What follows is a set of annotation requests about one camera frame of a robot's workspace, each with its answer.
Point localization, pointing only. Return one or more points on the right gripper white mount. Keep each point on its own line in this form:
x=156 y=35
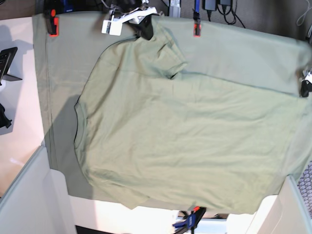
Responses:
x=144 y=29

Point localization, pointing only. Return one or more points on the light green T-shirt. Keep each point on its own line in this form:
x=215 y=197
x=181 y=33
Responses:
x=223 y=136

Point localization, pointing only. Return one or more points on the black power adapter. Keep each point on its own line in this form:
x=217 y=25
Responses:
x=210 y=5

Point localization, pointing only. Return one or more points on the green table cover cloth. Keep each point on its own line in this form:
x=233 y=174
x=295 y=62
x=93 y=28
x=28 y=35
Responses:
x=64 y=63

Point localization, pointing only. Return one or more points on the orange black clamp left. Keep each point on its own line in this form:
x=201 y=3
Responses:
x=52 y=22

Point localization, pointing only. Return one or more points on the black tablet stand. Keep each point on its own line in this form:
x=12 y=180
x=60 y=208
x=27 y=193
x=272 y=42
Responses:
x=6 y=58

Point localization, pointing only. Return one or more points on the black object table edge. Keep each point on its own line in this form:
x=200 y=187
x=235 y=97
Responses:
x=4 y=121

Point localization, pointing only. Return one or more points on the blue orange clamp bottom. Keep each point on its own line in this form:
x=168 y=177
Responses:
x=190 y=221

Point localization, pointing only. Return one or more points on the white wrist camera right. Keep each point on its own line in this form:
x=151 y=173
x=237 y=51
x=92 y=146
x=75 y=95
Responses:
x=111 y=27

